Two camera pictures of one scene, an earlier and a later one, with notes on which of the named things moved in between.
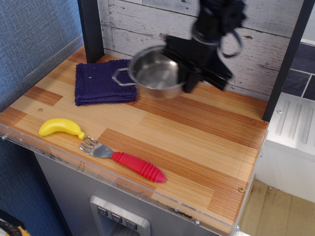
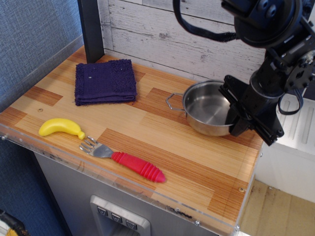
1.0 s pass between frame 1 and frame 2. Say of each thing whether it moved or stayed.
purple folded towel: stayed
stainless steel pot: moved
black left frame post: stayed
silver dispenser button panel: stayed
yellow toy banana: stayed
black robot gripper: moved
